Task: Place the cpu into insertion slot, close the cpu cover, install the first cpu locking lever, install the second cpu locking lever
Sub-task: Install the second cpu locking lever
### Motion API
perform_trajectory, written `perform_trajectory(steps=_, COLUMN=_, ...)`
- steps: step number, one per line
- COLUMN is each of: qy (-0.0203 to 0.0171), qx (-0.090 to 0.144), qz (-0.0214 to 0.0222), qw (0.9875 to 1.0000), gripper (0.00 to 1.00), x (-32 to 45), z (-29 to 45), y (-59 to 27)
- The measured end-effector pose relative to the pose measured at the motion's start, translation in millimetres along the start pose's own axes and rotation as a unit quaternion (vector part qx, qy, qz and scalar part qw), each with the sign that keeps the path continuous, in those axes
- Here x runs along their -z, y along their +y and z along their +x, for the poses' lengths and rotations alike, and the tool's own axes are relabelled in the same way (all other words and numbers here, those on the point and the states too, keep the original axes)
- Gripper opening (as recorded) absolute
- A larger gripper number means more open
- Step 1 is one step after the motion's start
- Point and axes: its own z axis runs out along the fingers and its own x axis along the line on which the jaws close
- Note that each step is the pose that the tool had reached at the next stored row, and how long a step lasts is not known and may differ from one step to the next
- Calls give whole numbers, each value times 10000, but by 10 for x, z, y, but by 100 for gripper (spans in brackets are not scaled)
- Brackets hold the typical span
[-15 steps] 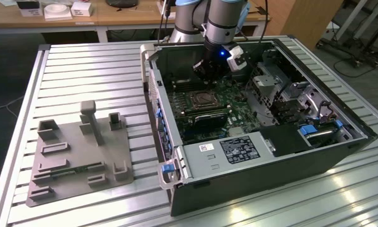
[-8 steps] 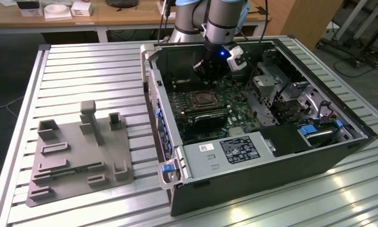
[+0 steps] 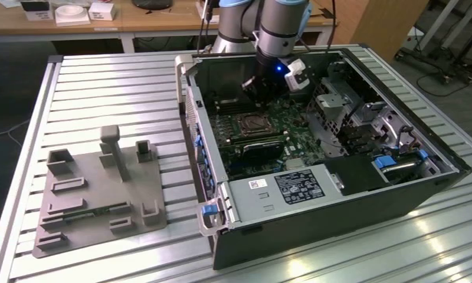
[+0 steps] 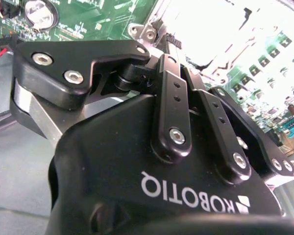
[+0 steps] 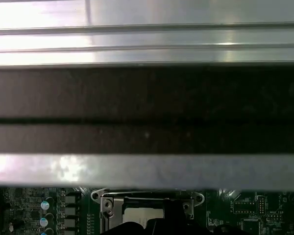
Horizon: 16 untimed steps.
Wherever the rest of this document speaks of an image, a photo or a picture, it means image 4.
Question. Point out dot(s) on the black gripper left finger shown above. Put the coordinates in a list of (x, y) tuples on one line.
[(63, 56)]

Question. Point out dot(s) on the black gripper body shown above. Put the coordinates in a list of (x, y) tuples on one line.
[(112, 171)]

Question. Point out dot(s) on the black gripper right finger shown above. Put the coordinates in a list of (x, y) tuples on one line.
[(225, 137)]

